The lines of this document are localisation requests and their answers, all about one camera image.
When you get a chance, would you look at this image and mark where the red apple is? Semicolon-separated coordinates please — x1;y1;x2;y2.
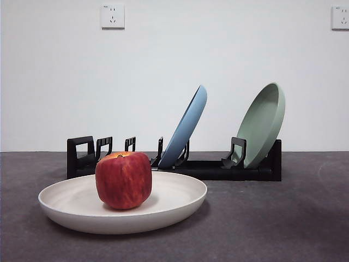
95;151;153;210

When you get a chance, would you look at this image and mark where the cream yellow plate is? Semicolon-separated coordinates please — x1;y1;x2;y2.
38;171;208;235

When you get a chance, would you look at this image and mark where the blue plate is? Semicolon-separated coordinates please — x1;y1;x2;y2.
158;84;208;169

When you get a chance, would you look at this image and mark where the black plate rack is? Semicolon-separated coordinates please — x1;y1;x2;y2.
67;135;282;182

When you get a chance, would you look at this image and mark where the green plate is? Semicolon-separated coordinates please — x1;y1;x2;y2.
236;82;286;169

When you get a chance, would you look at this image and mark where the white wall socket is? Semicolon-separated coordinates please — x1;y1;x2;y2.
101;4;126;30
331;5;349;31

